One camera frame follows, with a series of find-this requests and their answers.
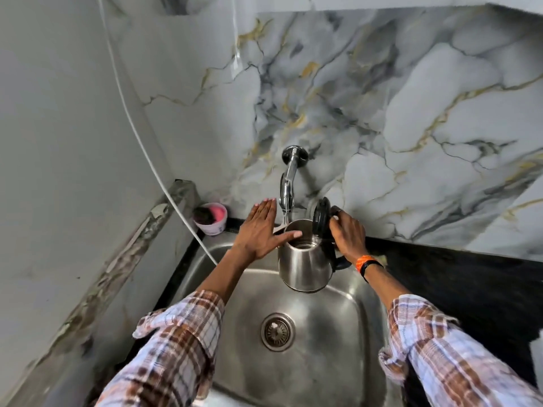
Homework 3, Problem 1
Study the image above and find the person's left forearm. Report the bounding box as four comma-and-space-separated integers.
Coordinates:
95, 246, 255, 407

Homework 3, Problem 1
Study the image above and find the person's right forearm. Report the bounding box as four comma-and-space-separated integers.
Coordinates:
361, 262, 543, 407

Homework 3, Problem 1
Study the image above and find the stainless steel electric kettle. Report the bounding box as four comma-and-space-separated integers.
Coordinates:
278, 197, 353, 293

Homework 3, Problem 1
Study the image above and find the chrome wall faucet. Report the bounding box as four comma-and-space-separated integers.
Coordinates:
279, 145, 310, 225

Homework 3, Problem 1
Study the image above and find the stainless steel sink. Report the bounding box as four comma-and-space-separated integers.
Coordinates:
167, 231, 404, 407

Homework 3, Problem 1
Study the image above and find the orange and black wristband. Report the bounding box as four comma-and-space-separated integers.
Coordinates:
355, 255, 385, 283

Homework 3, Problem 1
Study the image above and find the white cable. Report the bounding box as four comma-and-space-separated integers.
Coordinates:
96, 0, 219, 267

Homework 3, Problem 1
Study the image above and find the pink plastic cup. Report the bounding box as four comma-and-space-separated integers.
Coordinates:
193, 202, 229, 237

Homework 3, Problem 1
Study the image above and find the person's left hand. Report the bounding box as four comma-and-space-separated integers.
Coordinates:
231, 199, 303, 262

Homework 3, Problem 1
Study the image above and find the person's right hand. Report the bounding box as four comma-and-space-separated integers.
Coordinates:
329, 209, 368, 266

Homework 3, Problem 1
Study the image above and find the metal sink drain strainer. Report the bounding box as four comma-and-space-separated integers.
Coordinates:
260, 313, 296, 352

